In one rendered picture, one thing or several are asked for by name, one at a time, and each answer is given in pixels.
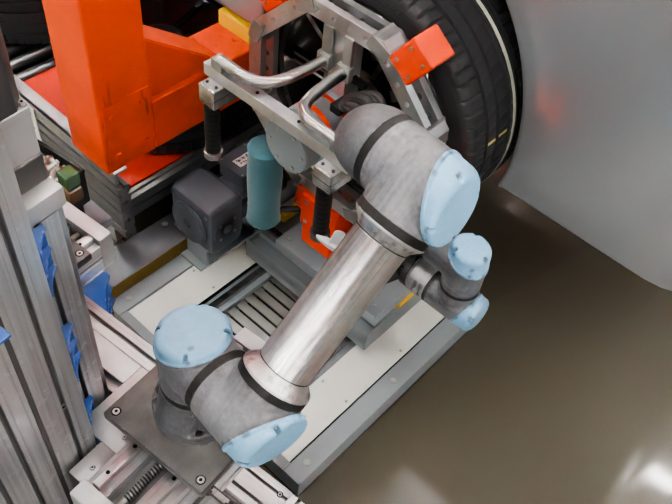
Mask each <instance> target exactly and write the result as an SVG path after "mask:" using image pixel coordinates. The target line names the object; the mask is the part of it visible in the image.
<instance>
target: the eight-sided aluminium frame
mask: <svg viewBox="0 0 672 504"><path fill-rule="evenodd" d="M307 12H308V13H309V14H311V15H313V16H314V17H316V18H318V19H319V20H321V21H322V22H324V23H328V24H329V25H331V26H333V27H334V29H335V30H337V31H339V32H340V33H342V34H343V35H345V36H346V35H347V36H349V37H351V38H352V39H354V40H355V42H356V43H358V44H360V45H361V46H363V47H364V48H366V49H368V50H369V51H371V52H372V53H374V55H375V56H376V57H377V59H378V61H379V63H380V65H381V67H382V69H383V71H384V74H385V76H386V78H387V80H388V82H389V84H390V86H391V88H392V90H393V92H394V94H395V96H396V99H397V101H398V103H399V105H400V107H401V109H402V111H403V112H404V113H406V114H407V115H409V116H410V117H411V118H412V119H413V120H414V121H415V122H417V123H418V124H420V125H421V126H422V127H424V128H425V129H426V130H427V131H429V132H430V133H431V134H433V135H434V136H435V137H437V138H438V139H439V140H441V141H442V142H443V143H444V144H446V141H447V140H448V133H449V128H448V126H447V123H446V119H445V116H443V115H442V113H441V111H440V108H439V106H438V104H437V102H436V100H435V98H434V96H433V93H432V91H431V89H430V87H429V85H428V83H427V81H426V78H425V76H422V77H421V78H419V79H418V80H416V81H415V82H413V83H412V84H410V85H408V86H407V85H406V84H405V82H404V81H403V79H402V78H401V76H400V74H399V73H398V71H397V69H396V68H395V66H394V65H393V63H392V61H391V60H390V57H391V54H392V53H394V52H395V51H396V50H398V49H399V48H400V47H402V46H403V45H404V44H406V43H407V42H408V41H409V40H408V39H407V38H406V36H405V33H404V31H403V30H402V29H400V28H399V27H397V26H396V25H395V24H394V23H393V22H392V23H390V22H388V21H387V20H385V19H383V18H382V17H380V16H378V15H377V14H375V13H373V12H372V11H370V10H368V9H366V8H365V7H363V6H361V5H360V4H358V3H356V2H355V1H353V0H288V1H286V2H284V3H283V4H281V5H279V6H278V7H276V8H274V9H272V10H271V11H269V12H267V13H265V14H263V15H261V16H259V17H257V18H256V19H254V21H252V22H250V23H249V32H248V35H249V72H251V73H253V74H256V75H260V76H272V75H277V72H278V48H279V28H280V27H281V26H283V25H285V24H287V23H289V22H291V21H292V20H294V19H296V18H298V17H300V16H302V15H303V14H305V13H307ZM261 90H263V91H264V92H265V93H267V94H268V95H270V96H271V97H273V98H274V99H276V100H277V101H278V102H280V103H281V104H282V102H281V100H280V98H279V96H278V93H277V88H273V89H261ZM252 110H253V111H255V113H256V115H257V116H258V118H259V120H260V122H261V124H262V126H263V128H264V129H265V131H266V129H267V126H268V124H269V123H270V122H271V120H270V119H268V118H267V117H265V116H264V115H262V114H261V113H260V112H258V111H257V110H255V109H254V108H253V107H252ZM313 167H314V166H311V167H309V168H308V169H306V170H305V171H303V172H301V173H293V172H290V171H288V170H286V169H285V168H284V169H285V171H286V172H287V173H288V174H289V176H290V178H291V179H293V180H294V181H295V182H296V184H297V185H298V184H299V183H300V184H301V185H302V186H303V187H305V188H306V189H307V190H308V191H309V192H310V193H312V194H313V195H314V196H315V194H316V185H314V184H313V183H312V177H313V175H312V173H313ZM360 196H361V194H359V193H358V192H357V191H355V190H354V189H352V188H351V187H350V186H348V185H347V184H344V185H343V186H342V187H340V188H339V189H337V190H336V191H335V192H333V200H332V209H333V210H335V211H336V212H337V213H339V214H340V215H342V216H343V217H344V218H345V220H347V221H350V222H351V223H352V224H354V223H355V221H356V220H357V216H358V215H357V208H356V202H357V200H358V199H359V197H360Z"/></svg>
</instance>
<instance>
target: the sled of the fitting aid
mask: <svg viewBox="0 0 672 504"><path fill-rule="evenodd" d="M280 215H281V219H280V221H279V223H278V224H277V225H276V226H275V227H273V228H270V229H266V230H261V229H260V230H258V231H257V232H255V233H254V234H253V235H251V236H250V237H248V238H247V239H246V255H248V256H249V257H250V258H251V259H252V260H254V261H255V262H256V263H257V264H259V265H260V266H261V267H262V268H263V269H265V270H266V271H267V272H268V273H270V274H271V275H272V276H273V277H274V278H276V279H277V280H278V281H279V282H281V283H282V284H283V285H284V286H286V287H287V288H288V289H289V290H290V291H292V292H293V293H294V294H295V295H297V296H298V297H300V296H301V294H302V293H303V292H304V290H305V289H306V288H307V286H308V285H309V284H310V282H311V281H312V280H313V278H312V277H311V276H310V275H309V274H307V273H306V272H305V271H303V270H302V269H301V268H300V267H298V266H297V265H296V264H295V263H293V262H292V261H291V260H290V259H288V258H287V257H286V256H285V255H283V254H282V253H281V252H280V251H278V250H277V249H276V239H277V238H278V237H280V236H281V235H283V234H284V233H285V232H287V231H288V230H289V229H291V228H292V227H294V226H295V225H296V224H298V223H299V222H300V216H301V212H290V213H282V214H280ZM420 300H422V299H420V298H419V297H418V296H416V295H415V294H414V293H411V294H410V295H409V296H408V297H406V298H405V299H404V300H403V301H402V302H401V303H400V304H398V305H397V306H396V307H395V308H394V309H393V310H392V311H391V312H389V313H388V314H387V315H386V316H385V317H384V318H383V319H381V320H380V321H379V322H378V323H377V324H376V325H375V326H373V325H371V324H370V323H369V322H368V321H366V320H365V319H364V318H363V317H360V318H359V320H358V321H357V322H356V324H355V325H354V326H353V327H352V329H351V330H350V331H349V333H348V334H347V335H346V336H347V337H348V338H349V339H350V340H352V341H353V342H354V343H355V344H357V345H358V346H359V347H360V348H361V349H363V350H366V349H367V348H368V347H369V346H370V345H371V344H372V343H373V342H375V341H376V340H377V339H378V338H379V337H380V336H381V335H382V334H383V333H385V332H386V331H387V330H388V329H389V328H390V327H391V326H392V325H394V324H395V323H396V322H397V321H398V320H399V319H400V318H401V317H402V316H404V315H405V314H406V313H407V312H408V311H409V310H410V309H411V308H413V307H414V306H415V305H416V304H417V303H418V302H419V301H420Z"/></svg>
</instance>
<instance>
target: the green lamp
mask: <svg viewBox="0 0 672 504"><path fill-rule="evenodd" d="M56 174H57V178H58V182H59V183H60V184H61V185H62V186H63V187H64V188H65V189H66V190H70V189H72V188H74V187H75V186H77V185H79V184H80V183H81V180H80V176H79V172H78V171H77V170H76V169H74V168H73V167H72V166H71V165H67V166H65V167H63V168H62V169H60V170H58V171H57V172H56Z"/></svg>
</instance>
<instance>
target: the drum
mask: <svg viewBox="0 0 672 504"><path fill-rule="evenodd" d="M338 98H340V97H339V96H337V95H336V94H335V93H333V92H331V91H328V92H326V93H325V94H324V95H322V96H321V97H320V98H319V99H318V100H317V101H316V102H315V103H314V104H313V105H312V107H311V112H312V114H313V115H314V116H315V117H316V118H317V119H318V120H319V121H321V122H322V123H324V124H325V125H327V126H328V127H330V128H331V129H332V130H334V131H335V130H336V128H337V126H338V124H339V123H340V121H341V120H342V118H343V117H344V116H345V115H346V114H347V113H344V114H343V115H341V116H340V117H338V116H337V115H335V114H334V113H332V112H331V111H330V104H331V103H332V102H334V101H335V100H337V99H338ZM299 102H300V101H299ZM299 102H297V103H295V104H294V105H292V106H291V107H289V109H290V110H291V111H293V112H294V113H296V114H297V115H298V105H299ZM266 140H267V144H268V147H269V149H270V151H271V153H272V155H273V156H274V158H275V159H276V161H277V162H278V163H279V164H280V165H281V166H282V167H284V168H285V169H286V170H288V171H290V172H293V173H301V172H303V171H305V170H306V169H308V168H309V167H311V166H314V165H315V164H317V163H318V162H320V161H321V160H323V159H324V158H323V157H322V156H320V155H319V154H317V153H316V152H315V151H313V150H312V149H310V148H309V147H308V146H306V145H305V144H303V143H302V142H301V141H299V140H298V139H296V138H295V137H293V136H292V135H291V134H289V133H288V132H286V131H285V130H284V129H282V128H281V127H279V126H278V125H277V124H275V123H274V122H272V121H271V122H270V123H269V124H268V126H267V129H266Z"/></svg>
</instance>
